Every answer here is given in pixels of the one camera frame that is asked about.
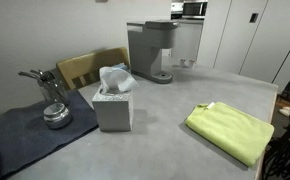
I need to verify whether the yellow-green microfiber towel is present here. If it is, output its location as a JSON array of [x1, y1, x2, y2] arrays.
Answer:
[[185, 102, 274, 167]]

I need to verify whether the white tissue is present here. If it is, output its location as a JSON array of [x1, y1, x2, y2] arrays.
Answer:
[[99, 63, 138, 94]]

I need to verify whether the grey tissue box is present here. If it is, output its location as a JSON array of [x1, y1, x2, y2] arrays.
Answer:
[[92, 87, 134, 132]]

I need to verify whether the coffee pod far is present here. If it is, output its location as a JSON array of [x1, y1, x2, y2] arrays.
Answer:
[[180, 59, 186, 67]]

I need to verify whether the coffee pod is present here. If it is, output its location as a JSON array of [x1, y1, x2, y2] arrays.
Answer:
[[188, 60, 196, 68], [180, 59, 186, 67]]

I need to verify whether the grey pod coffee maker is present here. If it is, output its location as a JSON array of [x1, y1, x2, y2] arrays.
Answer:
[[127, 20, 178, 84]]

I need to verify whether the coffee pod near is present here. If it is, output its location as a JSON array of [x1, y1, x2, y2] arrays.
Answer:
[[188, 60, 196, 68]]

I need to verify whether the wooden chair back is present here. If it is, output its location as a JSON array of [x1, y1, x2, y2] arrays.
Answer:
[[56, 47, 130, 89]]

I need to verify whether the round silver metal tin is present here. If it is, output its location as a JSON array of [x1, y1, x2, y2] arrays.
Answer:
[[43, 103, 72, 129]]

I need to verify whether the microwave oven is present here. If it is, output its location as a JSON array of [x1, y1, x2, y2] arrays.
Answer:
[[182, 0, 208, 19]]

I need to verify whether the dark blue cloth mat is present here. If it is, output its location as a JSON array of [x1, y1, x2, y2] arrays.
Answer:
[[0, 90, 98, 179]]

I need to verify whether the black tripod stand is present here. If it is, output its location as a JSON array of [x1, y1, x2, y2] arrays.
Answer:
[[261, 115, 290, 180]]

